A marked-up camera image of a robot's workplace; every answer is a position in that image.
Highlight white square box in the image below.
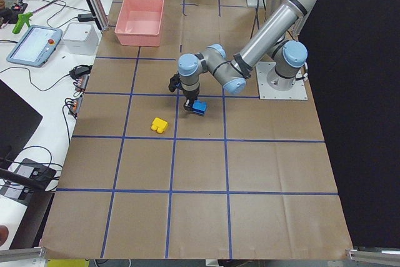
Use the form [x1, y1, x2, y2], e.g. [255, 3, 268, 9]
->
[62, 23, 99, 56]

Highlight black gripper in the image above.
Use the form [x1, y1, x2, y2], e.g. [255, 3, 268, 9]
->
[168, 73, 199, 111]

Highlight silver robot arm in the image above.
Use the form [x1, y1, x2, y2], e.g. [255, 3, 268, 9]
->
[168, 0, 317, 112]

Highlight blue toy block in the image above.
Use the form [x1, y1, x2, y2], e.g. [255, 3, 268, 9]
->
[192, 100, 207, 116]

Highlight green handled grabber tool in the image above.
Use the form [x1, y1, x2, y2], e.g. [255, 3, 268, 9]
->
[11, 0, 84, 35]

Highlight pink plastic box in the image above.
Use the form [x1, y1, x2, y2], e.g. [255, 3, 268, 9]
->
[114, 0, 164, 47]

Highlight yellow toy block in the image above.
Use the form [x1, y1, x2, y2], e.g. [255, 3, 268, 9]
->
[151, 117, 169, 134]

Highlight black power adapter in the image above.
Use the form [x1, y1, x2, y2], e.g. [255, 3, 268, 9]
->
[77, 13, 94, 23]

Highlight teach pendant tablet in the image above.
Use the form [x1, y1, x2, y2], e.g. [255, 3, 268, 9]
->
[6, 25, 63, 68]

